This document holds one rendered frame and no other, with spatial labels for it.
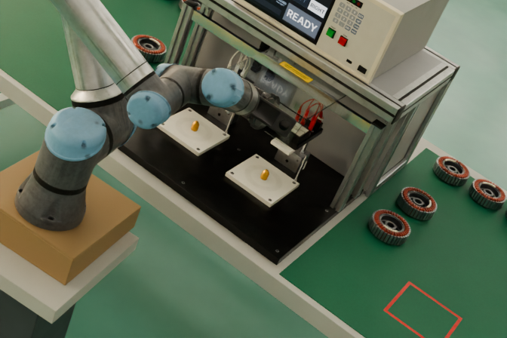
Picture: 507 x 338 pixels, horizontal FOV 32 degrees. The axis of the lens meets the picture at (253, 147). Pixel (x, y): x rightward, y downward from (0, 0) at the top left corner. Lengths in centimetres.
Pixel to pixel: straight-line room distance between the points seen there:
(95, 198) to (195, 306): 111
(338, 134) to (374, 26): 40
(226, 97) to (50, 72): 90
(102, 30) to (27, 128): 191
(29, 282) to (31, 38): 97
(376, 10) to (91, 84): 73
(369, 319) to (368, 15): 74
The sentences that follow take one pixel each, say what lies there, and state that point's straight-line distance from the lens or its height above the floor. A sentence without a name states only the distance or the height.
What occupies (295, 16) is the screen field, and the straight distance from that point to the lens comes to 232.
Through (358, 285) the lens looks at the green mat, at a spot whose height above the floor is 75.
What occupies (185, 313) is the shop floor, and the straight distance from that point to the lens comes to 303.
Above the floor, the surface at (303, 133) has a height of 92.
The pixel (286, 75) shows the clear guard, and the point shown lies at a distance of 225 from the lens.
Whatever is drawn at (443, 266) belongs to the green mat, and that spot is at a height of 75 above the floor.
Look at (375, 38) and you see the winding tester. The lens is 223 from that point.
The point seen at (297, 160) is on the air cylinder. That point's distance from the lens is 243.
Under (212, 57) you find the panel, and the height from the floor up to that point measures 86.
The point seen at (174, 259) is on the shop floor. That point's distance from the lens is 320.
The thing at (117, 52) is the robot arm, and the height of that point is 125.
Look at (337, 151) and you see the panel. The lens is 252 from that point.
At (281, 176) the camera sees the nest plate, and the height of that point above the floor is 78.
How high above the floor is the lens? 210
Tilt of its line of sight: 32 degrees down
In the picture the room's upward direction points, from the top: 23 degrees clockwise
